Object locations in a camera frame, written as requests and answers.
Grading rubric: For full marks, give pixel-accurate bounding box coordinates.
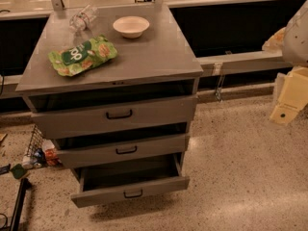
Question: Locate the green snack bag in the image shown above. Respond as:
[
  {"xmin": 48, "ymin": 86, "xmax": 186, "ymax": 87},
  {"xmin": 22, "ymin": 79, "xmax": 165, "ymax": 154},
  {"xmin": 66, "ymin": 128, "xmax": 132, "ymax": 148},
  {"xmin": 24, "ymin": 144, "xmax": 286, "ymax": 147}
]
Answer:
[{"xmin": 48, "ymin": 35, "xmax": 117, "ymax": 77}]

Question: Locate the grey bottom drawer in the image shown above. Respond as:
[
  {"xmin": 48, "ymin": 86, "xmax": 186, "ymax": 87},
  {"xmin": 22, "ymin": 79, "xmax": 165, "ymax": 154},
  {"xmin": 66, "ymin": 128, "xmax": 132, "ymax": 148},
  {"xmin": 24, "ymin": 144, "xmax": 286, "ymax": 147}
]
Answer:
[{"xmin": 71, "ymin": 152, "xmax": 190, "ymax": 208}]

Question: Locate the grey middle drawer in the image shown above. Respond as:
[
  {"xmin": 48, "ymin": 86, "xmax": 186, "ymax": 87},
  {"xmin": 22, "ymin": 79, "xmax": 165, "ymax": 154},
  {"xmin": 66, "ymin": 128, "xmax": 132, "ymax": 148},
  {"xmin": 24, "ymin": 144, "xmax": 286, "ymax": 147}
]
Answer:
[{"xmin": 57, "ymin": 134, "xmax": 190, "ymax": 168}]

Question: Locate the grey top drawer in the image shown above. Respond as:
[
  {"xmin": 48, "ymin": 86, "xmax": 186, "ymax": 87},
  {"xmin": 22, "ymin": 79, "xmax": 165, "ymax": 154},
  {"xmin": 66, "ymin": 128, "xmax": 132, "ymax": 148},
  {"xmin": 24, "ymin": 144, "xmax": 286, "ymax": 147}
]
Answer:
[{"xmin": 32, "ymin": 95, "xmax": 196, "ymax": 139}]

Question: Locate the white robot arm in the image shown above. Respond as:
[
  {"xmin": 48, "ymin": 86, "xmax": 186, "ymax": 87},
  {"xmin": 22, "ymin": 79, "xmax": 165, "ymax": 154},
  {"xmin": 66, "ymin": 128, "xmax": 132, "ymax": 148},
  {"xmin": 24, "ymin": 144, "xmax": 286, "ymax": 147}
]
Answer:
[{"xmin": 262, "ymin": 1, "xmax": 308, "ymax": 124}]

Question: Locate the grey drawer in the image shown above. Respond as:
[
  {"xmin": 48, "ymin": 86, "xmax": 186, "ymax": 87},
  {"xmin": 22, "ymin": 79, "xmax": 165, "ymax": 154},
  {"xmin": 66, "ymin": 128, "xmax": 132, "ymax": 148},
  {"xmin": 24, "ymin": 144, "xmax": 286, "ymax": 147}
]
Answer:
[
  {"xmin": 32, "ymin": 95, "xmax": 196, "ymax": 139},
  {"xmin": 57, "ymin": 134, "xmax": 190, "ymax": 168},
  {"xmin": 71, "ymin": 152, "xmax": 190, "ymax": 208}
]

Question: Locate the black metal stand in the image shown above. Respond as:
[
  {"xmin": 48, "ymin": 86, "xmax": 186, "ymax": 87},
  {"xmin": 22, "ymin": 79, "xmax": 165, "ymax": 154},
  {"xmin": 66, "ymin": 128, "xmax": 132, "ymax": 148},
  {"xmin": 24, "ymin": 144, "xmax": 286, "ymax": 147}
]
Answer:
[{"xmin": 9, "ymin": 178, "xmax": 32, "ymax": 231}]

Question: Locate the wire basket with items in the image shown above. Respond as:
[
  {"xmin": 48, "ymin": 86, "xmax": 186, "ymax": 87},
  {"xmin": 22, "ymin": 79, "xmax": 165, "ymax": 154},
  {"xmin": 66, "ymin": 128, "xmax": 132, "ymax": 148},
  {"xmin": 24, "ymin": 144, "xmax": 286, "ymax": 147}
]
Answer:
[{"xmin": 21, "ymin": 125, "xmax": 57, "ymax": 169}]

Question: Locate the grey drawer cabinet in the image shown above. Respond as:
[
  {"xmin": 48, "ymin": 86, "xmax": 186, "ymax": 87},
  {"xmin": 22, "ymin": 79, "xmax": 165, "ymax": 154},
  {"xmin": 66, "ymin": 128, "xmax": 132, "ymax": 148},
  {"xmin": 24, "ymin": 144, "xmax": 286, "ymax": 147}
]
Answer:
[{"xmin": 17, "ymin": 5, "xmax": 202, "ymax": 171}]

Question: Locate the white paper bowl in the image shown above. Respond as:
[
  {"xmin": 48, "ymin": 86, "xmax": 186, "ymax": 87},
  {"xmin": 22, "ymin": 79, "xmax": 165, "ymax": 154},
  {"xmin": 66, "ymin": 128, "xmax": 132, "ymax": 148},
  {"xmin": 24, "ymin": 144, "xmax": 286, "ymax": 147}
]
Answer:
[{"xmin": 113, "ymin": 16, "xmax": 150, "ymax": 39}]

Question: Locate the green sponge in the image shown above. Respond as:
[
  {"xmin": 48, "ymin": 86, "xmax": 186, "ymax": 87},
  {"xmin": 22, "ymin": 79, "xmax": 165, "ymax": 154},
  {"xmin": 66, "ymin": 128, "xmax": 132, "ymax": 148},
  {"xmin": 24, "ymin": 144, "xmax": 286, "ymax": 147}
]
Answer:
[{"xmin": 11, "ymin": 164, "xmax": 29, "ymax": 180}]

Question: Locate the red can in basket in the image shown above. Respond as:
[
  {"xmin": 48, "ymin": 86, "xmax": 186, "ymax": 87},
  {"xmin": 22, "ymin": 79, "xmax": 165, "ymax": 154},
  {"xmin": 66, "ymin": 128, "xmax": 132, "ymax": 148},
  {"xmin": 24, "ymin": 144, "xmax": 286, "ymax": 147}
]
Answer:
[{"xmin": 44, "ymin": 149, "xmax": 59, "ymax": 167}]

